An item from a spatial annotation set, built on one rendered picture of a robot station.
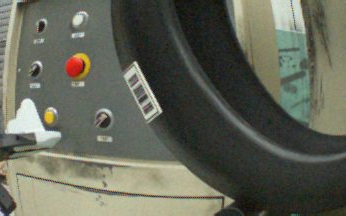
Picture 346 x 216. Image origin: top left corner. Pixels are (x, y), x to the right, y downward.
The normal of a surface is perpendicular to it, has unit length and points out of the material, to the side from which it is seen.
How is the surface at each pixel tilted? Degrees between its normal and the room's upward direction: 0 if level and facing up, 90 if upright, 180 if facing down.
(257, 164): 100
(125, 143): 90
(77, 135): 90
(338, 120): 90
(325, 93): 90
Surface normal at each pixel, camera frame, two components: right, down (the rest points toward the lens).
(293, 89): -0.11, 0.05
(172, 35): -0.43, 0.11
